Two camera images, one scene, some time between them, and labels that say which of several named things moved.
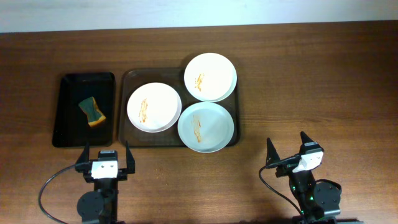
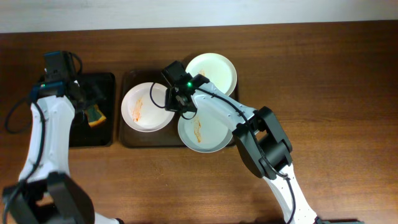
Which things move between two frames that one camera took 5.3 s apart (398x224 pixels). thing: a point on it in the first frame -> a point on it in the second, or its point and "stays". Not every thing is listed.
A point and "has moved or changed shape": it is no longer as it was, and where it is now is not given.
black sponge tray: (71, 128) stays
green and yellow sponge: (89, 106) stays
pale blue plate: (206, 127) stays
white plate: (153, 107) has moved or changed shape
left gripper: (125, 173) -> (86, 101)
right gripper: (285, 169) -> (175, 101)
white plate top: (210, 77) stays
